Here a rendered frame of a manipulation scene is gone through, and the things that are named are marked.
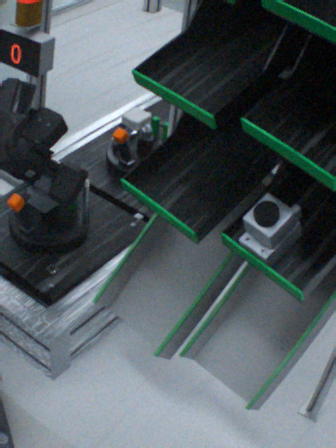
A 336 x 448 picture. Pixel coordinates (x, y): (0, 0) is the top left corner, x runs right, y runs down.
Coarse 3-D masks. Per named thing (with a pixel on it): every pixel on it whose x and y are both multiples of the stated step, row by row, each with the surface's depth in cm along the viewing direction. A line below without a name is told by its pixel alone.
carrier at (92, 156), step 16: (128, 112) 150; (144, 112) 151; (112, 128) 149; (144, 128) 136; (160, 128) 150; (96, 144) 144; (112, 144) 140; (128, 144) 141; (144, 144) 137; (64, 160) 139; (80, 160) 139; (96, 160) 140; (112, 160) 137; (96, 176) 136; (112, 176) 136; (96, 192) 134; (112, 192) 133; (128, 192) 133; (128, 208) 131; (144, 208) 130
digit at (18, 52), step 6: (12, 42) 122; (18, 42) 121; (24, 42) 120; (12, 48) 123; (18, 48) 122; (24, 48) 121; (12, 54) 124; (18, 54) 123; (24, 54) 122; (12, 60) 125; (18, 60) 124; (18, 66) 124
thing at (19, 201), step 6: (24, 192) 115; (12, 198) 113; (18, 198) 112; (24, 198) 114; (12, 204) 112; (18, 204) 112; (24, 204) 114; (18, 210) 113; (24, 210) 115; (18, 216) 116; (24, 216) 116; (24, 222) 116; (30, 222) 118; (24, 228) 118; (30, 228) 118
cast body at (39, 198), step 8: (56, 160) 119; (40, 184) 117; (48, 184) 115; (32, 192) 117; (40, 192) 117; (32, 200) 118; (40, 200) 117; (48, 200) 117; (40, 208) 118; (48, 208) 118
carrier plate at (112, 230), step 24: (0, 216) 125; (96, 216) 127; (120, 216) 128; (0, 240) 120; (96, 240) 123; (120, 240) 123; (0, 264) 117; (24, 264) 116; (48, 264) 117; (72, 264) 118; (96, 264) 118; (48, 288) 113
